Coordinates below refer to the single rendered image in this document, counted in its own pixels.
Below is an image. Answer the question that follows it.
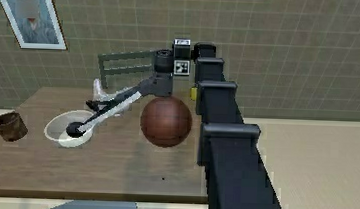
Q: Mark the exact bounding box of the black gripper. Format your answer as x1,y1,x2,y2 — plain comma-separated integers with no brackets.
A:
65,45,176,142

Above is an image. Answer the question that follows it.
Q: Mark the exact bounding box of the brown basketball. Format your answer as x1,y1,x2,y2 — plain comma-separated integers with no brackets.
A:
138,94,194,150

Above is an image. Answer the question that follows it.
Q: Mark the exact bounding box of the clear glass vessel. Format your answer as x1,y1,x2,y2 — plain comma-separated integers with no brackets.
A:
91,77,134,117

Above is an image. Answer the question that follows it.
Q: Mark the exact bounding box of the green slatted chair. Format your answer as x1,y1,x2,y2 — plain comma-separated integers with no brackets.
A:
95,48,158,93

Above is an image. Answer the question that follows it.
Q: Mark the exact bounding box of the white bowl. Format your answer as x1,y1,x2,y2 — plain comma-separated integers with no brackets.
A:
42,108,98,150

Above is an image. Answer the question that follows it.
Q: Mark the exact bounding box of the brown wooden table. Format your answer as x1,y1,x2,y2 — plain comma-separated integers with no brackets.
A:
0,83,213,206

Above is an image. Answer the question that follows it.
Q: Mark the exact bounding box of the small yellow object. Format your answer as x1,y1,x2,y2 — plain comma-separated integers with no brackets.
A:
189,86,200,102

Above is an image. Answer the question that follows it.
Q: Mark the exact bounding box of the brown round bin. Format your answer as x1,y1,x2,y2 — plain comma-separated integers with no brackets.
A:
0,110,31,143

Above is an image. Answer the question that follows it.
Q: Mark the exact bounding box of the blue grey seat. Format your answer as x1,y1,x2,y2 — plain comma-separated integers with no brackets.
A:
43,198,141,209

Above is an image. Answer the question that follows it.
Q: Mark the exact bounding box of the white framed blue picture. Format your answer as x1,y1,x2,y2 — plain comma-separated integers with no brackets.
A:
0,0,71,52

